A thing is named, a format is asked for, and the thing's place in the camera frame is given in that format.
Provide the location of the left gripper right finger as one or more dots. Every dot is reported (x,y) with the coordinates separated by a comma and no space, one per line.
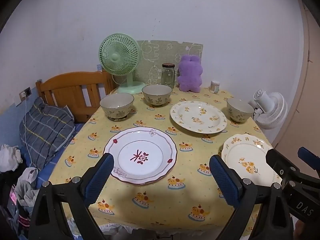
(273,220)

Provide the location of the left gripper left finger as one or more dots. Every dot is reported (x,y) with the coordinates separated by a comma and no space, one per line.
(48,220)

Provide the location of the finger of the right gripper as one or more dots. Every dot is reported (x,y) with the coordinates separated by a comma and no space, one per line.
(279,163)
(310,162)

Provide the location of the scalloped yellow floral plate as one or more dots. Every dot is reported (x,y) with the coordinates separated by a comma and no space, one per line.
(246,154)

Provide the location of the floral ceramic bowl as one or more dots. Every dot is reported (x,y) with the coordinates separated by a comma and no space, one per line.
(117,106)
(157,95)
(238,110)

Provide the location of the red pattern white plate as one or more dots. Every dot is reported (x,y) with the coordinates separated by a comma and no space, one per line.
(142,155)

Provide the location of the large yellow floral plate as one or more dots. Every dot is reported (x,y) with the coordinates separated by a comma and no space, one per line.
(198,117)

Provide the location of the blue bed sheet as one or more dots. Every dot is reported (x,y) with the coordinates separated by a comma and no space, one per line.
(45,173)

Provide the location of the pile of clothes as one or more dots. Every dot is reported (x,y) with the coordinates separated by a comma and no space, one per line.
(18,193)

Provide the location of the white clip fan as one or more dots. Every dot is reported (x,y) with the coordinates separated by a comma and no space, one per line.
(270,109)

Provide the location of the grey plaid pillow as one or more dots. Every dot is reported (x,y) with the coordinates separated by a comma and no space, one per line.
(44,130)

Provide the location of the yellow patterned tablecloth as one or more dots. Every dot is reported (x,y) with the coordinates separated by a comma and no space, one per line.
(187,198)

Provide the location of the cotton swab container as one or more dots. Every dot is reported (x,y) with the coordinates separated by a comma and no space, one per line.
(214,86)

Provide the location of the purple plush toy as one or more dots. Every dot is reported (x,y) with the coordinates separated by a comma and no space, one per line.
(190,71)

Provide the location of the green desk fan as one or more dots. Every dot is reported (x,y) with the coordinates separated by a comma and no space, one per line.
(119,55)

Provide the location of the glass jar dark lid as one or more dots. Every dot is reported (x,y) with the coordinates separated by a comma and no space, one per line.
(168,75)

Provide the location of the wall power outlet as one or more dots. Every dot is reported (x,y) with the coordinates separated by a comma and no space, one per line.
(27,92)

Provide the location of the green patterned wall mat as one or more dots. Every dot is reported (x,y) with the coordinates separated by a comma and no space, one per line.
(154,53)

